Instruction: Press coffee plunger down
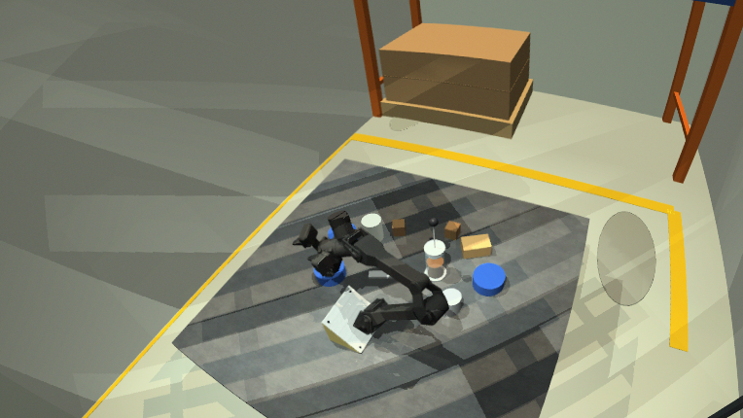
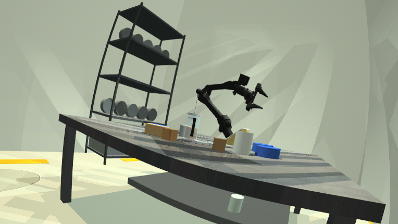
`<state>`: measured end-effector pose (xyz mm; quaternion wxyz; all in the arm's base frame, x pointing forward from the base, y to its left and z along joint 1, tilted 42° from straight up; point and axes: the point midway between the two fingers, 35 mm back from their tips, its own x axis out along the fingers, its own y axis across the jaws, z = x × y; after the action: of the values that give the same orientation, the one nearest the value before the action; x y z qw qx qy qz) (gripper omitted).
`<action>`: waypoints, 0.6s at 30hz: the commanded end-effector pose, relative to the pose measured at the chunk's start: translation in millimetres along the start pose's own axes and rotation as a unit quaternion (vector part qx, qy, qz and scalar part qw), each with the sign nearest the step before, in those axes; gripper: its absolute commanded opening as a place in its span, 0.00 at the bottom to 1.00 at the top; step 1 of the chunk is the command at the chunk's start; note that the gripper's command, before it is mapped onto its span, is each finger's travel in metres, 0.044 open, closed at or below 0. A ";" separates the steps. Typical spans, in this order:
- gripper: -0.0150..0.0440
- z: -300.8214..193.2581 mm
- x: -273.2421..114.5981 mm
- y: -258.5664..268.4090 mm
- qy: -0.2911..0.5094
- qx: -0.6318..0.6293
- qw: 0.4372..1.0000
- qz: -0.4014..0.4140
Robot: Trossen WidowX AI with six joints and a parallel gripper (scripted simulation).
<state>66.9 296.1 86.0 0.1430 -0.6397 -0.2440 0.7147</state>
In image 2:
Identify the glass coffee press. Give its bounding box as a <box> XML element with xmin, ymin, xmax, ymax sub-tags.
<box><xmin>182</xmin><ymin>89</ymin><xmax>202</xmax><ymax>142</ymax></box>

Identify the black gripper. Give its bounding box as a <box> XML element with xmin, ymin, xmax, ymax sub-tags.
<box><xmin>242</xmin><ymin>83</ymin><xmax>268</xmax><ymax>111</ymax></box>

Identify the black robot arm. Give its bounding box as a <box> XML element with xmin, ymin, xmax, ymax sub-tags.
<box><xmin>198</xmin><ymin>74</ymin><xmax>250</xmax><ymax>138</ymax></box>

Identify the grey lower shelf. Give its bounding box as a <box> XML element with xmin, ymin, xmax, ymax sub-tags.
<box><xmin>127</xmin><ymin>172</ymin><xmax>291</xmax><ymax>224</ymax></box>

